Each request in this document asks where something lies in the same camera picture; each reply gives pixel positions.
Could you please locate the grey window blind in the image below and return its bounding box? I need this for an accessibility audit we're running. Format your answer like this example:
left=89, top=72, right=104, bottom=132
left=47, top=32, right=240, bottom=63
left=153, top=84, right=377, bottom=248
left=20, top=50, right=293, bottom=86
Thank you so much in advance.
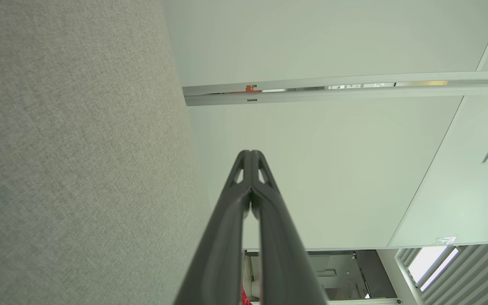
left=394, top=242, right=488, bottom=305

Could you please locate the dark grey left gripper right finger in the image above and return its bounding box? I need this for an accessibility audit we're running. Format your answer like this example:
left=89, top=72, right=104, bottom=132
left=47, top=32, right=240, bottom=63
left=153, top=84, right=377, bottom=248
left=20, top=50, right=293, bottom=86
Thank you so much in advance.
left=250, top=150, right=327, bottom=305

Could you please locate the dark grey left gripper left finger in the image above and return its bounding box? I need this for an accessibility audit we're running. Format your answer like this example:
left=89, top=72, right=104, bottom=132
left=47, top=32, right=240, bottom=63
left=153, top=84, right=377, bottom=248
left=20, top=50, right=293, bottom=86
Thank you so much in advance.
left=174, top=150, right=252, bottom=305

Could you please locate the grey partition post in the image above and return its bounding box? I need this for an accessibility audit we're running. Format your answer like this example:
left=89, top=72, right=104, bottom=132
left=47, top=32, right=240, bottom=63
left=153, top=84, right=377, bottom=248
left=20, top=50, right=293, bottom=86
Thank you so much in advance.
left=183, top=71, right=488, bottom=96
left=185, top=84, right=488, bottom=106

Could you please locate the grey fabric sofa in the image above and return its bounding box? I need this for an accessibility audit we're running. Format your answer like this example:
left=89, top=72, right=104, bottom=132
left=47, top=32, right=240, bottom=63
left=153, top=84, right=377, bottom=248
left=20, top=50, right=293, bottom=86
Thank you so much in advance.
left=0, top=0, right=219, bottom=305

